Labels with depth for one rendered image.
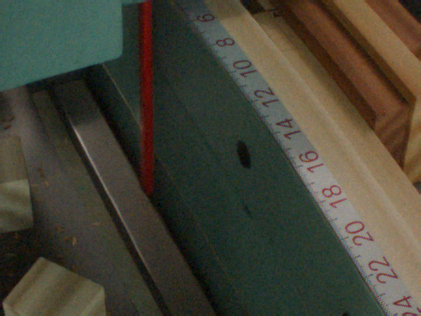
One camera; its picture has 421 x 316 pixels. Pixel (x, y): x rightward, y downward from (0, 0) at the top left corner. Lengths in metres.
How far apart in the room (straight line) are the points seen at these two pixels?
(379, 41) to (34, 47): 0.16
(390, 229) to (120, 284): 0.21
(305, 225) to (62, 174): 0.24
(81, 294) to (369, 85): 0.17
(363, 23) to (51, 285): 0.20
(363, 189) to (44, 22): 0.14
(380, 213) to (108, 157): 0.24
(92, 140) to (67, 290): 0.13
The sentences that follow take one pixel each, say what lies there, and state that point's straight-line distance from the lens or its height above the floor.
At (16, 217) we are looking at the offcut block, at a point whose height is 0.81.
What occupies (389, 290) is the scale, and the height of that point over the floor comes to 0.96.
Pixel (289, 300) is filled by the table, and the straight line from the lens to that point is 0.47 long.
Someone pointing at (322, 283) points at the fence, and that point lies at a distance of 0.43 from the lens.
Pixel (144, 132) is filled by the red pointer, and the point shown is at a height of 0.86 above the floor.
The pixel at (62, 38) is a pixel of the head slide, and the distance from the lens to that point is 0.43.
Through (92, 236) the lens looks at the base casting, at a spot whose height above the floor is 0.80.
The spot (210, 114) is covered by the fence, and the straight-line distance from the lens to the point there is 0.50.
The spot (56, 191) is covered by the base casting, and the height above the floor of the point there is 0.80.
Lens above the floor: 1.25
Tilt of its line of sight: 46 degrees down
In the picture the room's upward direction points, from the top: 1 degrees counter-clockwise
